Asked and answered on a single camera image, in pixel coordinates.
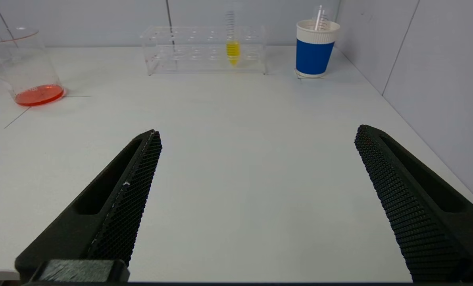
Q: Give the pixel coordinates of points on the clear glass beaker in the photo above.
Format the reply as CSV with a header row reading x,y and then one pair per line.
x,y
38,94

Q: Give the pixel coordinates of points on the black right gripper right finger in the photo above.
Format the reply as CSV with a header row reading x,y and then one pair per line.
x,y
427,230

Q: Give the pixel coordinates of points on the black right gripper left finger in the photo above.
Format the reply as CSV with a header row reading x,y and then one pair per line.
x,y
113,222

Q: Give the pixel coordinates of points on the clear acrylic test tube rack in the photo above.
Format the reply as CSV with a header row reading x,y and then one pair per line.
x,y
189,55

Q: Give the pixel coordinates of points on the test tube with red liquid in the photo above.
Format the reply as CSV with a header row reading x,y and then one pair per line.
x,y
320,18

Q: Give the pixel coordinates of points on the blue white paper cup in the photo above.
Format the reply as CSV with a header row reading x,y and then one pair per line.
x,y
314,55

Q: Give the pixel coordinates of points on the test tube with yellow liquid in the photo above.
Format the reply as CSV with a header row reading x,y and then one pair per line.
x,y
233,49

